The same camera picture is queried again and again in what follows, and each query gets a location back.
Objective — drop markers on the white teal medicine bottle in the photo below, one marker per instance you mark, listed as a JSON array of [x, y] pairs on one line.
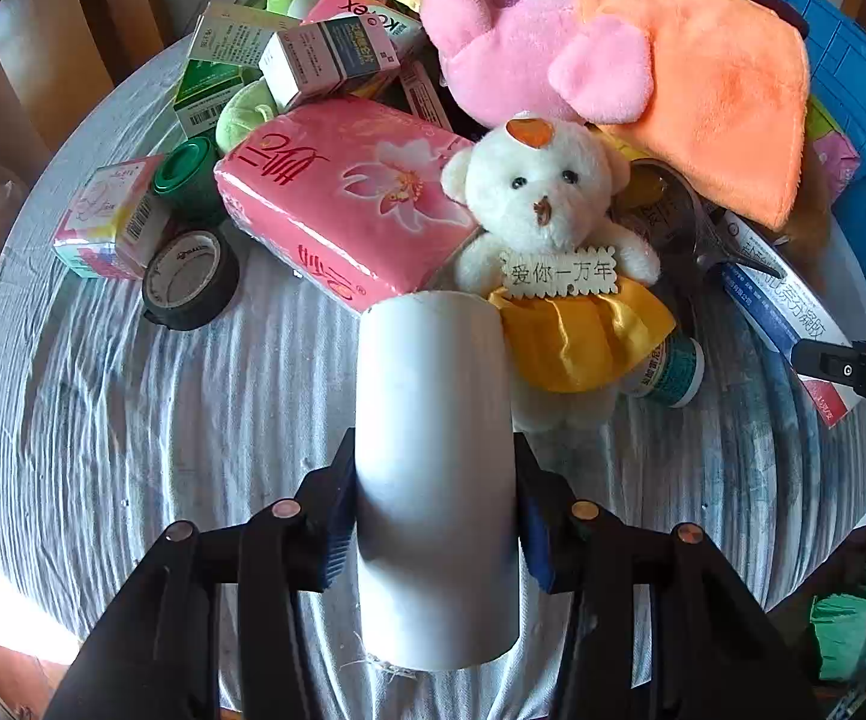
[[665, 375]]

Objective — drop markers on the light green plush piece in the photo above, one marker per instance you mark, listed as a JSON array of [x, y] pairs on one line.
[[241, 116]]

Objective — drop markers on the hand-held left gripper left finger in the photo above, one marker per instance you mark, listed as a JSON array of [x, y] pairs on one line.
[[331, 525]]

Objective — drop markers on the pink sanitary pad pack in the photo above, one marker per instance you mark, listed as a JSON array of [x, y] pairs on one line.
[[373, 11]]

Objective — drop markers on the white green medicine box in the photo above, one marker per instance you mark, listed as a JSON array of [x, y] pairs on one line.
[[238, 34]]

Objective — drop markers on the wooden door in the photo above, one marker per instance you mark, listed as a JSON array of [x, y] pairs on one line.
[[50, 30]]

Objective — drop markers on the green bag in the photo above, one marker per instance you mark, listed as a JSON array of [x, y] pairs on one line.
[[853, 615]]

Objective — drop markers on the white blue pink medicine box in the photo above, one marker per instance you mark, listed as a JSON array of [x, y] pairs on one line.
[[328, 60]]

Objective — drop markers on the small pink pad box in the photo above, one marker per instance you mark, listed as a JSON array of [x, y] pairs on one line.
[[102, 225]]

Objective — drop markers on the pink wipes pack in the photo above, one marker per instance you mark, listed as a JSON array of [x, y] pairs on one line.
[[834, 154]]

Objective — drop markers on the white teddy bear yellow dress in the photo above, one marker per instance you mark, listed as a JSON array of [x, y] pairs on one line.
[[545, 195]]

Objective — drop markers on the narrow pink white box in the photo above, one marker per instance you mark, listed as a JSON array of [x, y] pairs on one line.
[[425, 94]]

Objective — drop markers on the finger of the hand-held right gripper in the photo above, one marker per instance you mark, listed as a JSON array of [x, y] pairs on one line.
[[853, 369]]

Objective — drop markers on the large pink tissue pack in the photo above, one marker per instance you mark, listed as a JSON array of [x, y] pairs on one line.
[[335, 195]]

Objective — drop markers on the black tape roll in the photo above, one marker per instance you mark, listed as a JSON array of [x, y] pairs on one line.
[[193, 307]]

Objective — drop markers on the shiny silver foil packet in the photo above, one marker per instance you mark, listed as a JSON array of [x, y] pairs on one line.
[[684, 217]]

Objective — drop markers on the pink plush pig orange dress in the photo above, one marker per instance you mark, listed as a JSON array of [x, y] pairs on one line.
[[628, 67]]

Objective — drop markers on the green bottle cap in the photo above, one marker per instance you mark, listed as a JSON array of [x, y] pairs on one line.
[[185, 180]]

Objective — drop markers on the blue plastic bin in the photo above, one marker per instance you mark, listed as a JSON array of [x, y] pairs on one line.
[[860, 90]]

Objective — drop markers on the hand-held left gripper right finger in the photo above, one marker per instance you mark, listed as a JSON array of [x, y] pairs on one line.
[[538, 540]]

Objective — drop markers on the white plastic cylinder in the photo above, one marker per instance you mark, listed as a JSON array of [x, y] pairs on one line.
[[436, 465]]

